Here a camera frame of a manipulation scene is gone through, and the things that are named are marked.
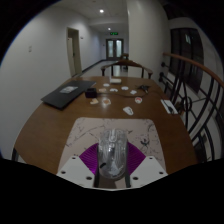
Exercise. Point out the wooden chair with curved backrest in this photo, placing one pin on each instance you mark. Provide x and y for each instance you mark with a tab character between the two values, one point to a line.
124	56
126	63

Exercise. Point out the green exit sign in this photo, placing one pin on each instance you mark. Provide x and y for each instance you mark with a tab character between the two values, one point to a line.
114	33

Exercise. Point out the white flat rectangular device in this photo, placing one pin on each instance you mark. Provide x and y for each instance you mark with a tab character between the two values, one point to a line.
169	106

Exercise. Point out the small tan sticker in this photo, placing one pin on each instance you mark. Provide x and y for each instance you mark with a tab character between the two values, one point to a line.
94	101

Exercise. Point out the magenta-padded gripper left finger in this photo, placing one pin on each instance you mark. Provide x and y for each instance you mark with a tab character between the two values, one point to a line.
74	168

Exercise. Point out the small black box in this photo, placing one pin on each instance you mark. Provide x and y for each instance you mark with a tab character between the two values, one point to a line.
90	92

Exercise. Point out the black railing with wooden handrail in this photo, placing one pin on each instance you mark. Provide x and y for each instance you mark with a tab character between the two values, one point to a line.
196	66

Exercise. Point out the small white orange sticker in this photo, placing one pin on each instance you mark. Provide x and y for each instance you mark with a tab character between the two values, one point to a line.
106	101

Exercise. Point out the white flat card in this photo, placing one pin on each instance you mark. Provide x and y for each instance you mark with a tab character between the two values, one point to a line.
115	80

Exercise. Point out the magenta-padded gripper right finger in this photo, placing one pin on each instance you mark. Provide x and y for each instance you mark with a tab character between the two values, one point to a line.
150	168

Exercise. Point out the small white red sticker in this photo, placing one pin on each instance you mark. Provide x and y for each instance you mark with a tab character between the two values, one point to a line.
138	99

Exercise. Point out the glass double door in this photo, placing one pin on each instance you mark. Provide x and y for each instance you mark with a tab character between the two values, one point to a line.
114	49

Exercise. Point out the black flat laptop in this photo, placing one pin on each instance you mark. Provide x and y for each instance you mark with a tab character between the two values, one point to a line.
66	93

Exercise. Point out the white marble-print mouse pad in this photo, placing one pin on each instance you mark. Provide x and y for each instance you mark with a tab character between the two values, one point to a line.
83	133

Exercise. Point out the round ceiling light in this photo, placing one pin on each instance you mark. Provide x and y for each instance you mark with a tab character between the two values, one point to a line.
109	29
101	11

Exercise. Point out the wooden side door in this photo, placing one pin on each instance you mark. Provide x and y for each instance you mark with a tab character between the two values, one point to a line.
74	53

